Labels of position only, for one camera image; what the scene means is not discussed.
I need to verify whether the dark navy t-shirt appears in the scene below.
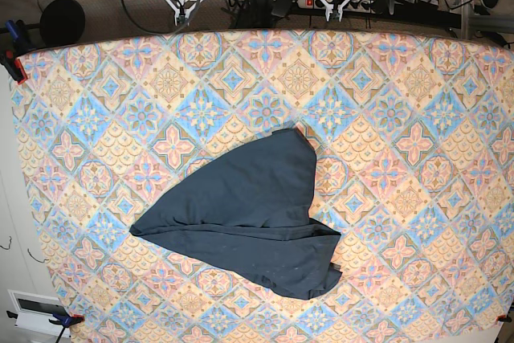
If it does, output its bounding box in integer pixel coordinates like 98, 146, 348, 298
129, 128, 341, 300

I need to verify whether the colourful patterned tablecloth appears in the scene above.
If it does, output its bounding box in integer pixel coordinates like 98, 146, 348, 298
10, 31, 513, 342

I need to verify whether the lower left table clamp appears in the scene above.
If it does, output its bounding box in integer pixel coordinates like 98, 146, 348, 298
6, 309, 85, 343

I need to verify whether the lower right table clamp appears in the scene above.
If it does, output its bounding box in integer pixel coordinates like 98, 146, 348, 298
496, 315, 512, 323

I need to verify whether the table clamp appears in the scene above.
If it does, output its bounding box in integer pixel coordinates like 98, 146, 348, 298
1, 20, 27, 84
496, 315, 512, 323
6, 309, 85, 343

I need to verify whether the white floor vent box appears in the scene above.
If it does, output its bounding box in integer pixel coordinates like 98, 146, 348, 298
8, 289, 66, 337

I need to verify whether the white power strip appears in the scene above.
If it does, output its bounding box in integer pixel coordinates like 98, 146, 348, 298
296, 0, 376, 11

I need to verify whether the upper left table clamp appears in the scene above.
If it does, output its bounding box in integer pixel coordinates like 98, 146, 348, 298
1, 20, 27, 84

